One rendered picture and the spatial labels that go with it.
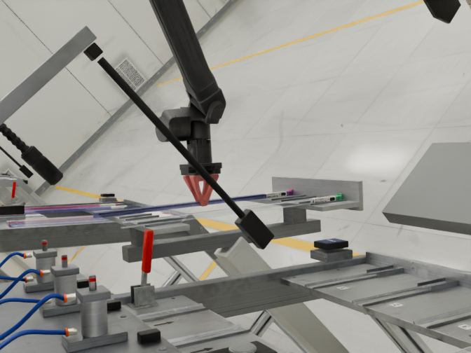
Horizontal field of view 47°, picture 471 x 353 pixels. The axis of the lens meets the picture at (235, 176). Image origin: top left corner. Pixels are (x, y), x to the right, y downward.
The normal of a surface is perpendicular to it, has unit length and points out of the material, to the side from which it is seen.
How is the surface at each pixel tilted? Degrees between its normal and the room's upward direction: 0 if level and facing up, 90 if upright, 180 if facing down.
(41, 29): 90
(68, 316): 43
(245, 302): 90
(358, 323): 0
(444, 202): 0
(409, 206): 0
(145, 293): 90
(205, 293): 90
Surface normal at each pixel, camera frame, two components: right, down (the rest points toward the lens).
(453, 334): -0.03, -1.00
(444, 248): -0.62, -0.69
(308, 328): 0.49, 0.03
